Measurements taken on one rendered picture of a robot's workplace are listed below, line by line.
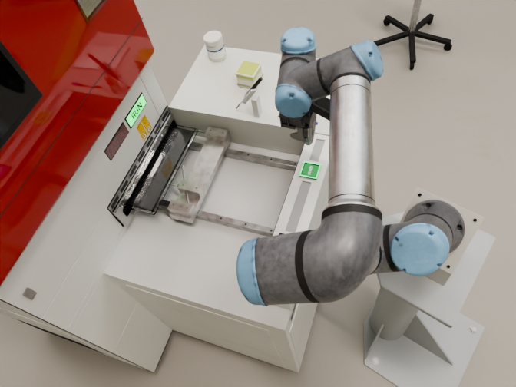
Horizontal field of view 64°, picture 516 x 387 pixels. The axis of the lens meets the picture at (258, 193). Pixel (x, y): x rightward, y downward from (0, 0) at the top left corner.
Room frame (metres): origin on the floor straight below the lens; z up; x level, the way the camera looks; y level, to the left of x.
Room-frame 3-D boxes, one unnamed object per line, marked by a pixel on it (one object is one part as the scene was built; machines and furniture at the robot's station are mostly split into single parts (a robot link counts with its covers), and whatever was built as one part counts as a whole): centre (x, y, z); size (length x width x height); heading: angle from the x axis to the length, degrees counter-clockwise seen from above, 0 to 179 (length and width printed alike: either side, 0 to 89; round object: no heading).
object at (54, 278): (0.82, 0.46, 1.02); 0.81 x 0.03 x 0.40; 149
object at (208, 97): (1.14, -0.12, 0.89); 0.62 x 0.35 x 0.14; 59
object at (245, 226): (0.73, 0.18, 0.84); 0.50 x 0.02 x 0.03; 59
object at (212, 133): (1.03, 0.09, 0.89); 0.08 x 0.03 x 0.03; 59
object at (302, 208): (0.62, -0.11, 0.89); 0.55 x 0.09 x 0.14; 149
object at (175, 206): (0.76, 0.26, 0.89); 0.08 x 0.03 x 0.03; 59
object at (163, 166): (1.01, 0.41, 0.90); 0.34 x 0.34 x 0.01; 59
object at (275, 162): (0.96, 0.04, 0.84); 0.50 x 0.02 x 0.03; 59
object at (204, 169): (0.89, 0.18, 0.87); 0.36 x 0.08 x 0.03; 149
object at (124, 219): (0.96, 0.35, 0.89); 0.44 x 0.02 x 0.10; 149
